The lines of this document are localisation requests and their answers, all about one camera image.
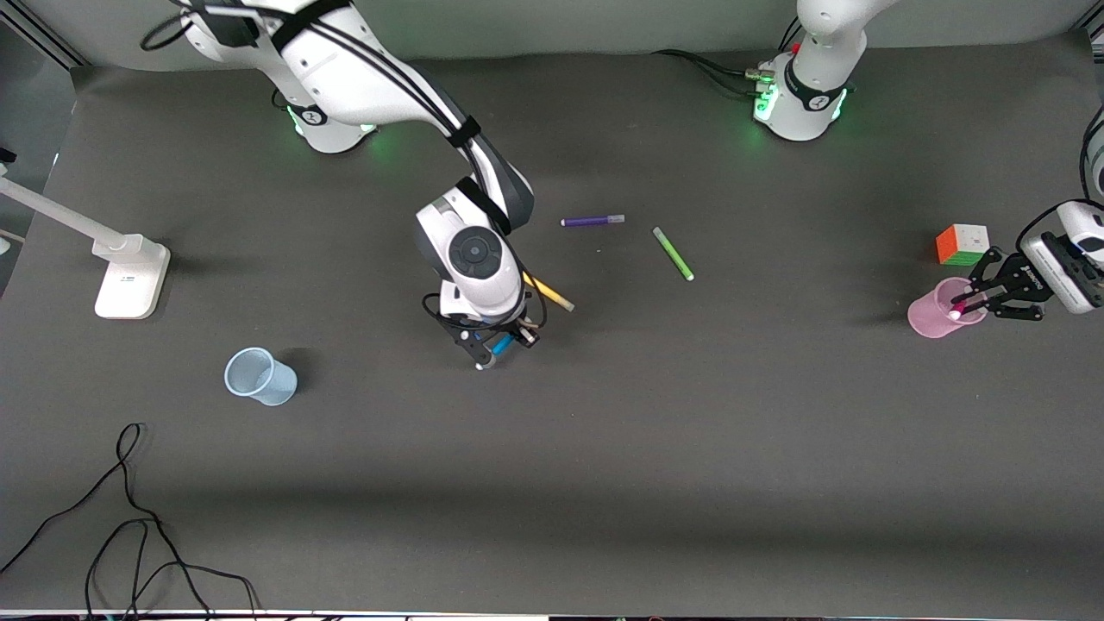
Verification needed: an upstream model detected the black frame rail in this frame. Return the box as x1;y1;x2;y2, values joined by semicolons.
0;0;87;68

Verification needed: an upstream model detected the white stand with base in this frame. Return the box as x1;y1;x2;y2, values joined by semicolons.
0;177;171;320

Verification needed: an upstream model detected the thin black loose cable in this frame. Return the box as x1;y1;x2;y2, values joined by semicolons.
0;423;261;618

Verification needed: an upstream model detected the colourful puzzle cube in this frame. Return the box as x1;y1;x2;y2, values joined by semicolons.
936;223;990;267

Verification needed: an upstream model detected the blue marker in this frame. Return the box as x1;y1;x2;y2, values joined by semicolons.
477;335;517;370

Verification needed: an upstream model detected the dark grey table mat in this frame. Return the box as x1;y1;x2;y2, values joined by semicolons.
0;34;1104;615

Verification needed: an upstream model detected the pink translucent plastic cup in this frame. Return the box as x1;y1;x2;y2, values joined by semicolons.
907;276;990;339

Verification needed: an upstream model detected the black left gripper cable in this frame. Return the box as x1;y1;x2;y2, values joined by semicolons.
1018;103;1104;251

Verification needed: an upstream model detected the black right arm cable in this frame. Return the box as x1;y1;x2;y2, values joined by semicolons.
142;0;484;186

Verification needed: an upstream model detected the yellow marker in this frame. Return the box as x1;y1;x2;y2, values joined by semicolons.
524;274;576;313

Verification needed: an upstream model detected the blue translucent plastic cup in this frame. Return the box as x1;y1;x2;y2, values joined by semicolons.
224;347;298;407

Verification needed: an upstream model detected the green marker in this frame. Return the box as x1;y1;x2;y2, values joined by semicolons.
652;226;695;282

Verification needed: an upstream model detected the black left arm base cable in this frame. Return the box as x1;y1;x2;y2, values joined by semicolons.
653;22;807;96

